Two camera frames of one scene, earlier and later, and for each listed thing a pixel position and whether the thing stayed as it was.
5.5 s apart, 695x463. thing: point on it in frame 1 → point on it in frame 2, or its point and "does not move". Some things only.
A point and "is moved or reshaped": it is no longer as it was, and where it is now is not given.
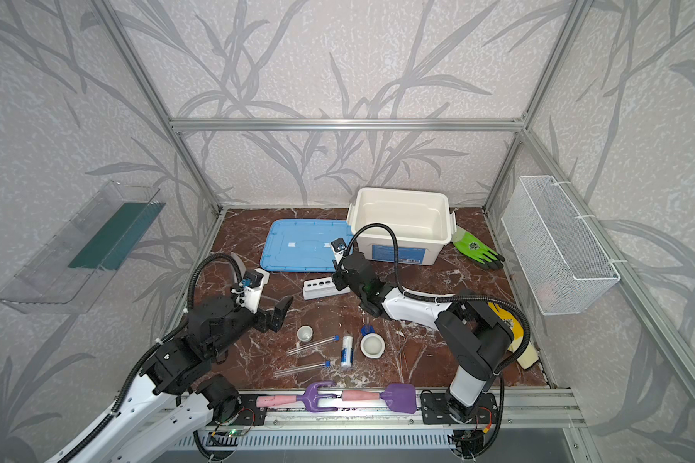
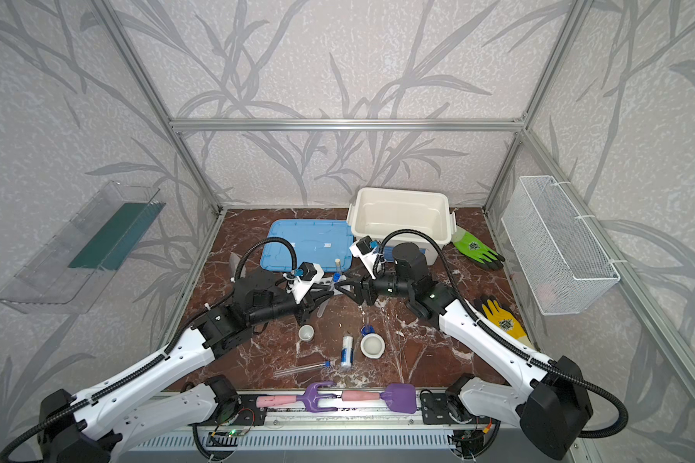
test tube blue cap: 327,364 does not move
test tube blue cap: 335,338 is moved or reshaped
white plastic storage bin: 422,221 does not move
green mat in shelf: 117,236 does not move
